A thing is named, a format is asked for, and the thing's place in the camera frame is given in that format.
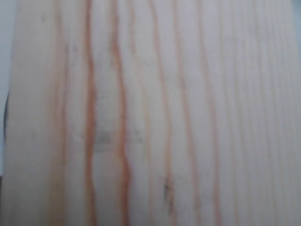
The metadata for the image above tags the light wooden cube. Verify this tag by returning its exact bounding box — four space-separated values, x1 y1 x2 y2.
0 0 301 226

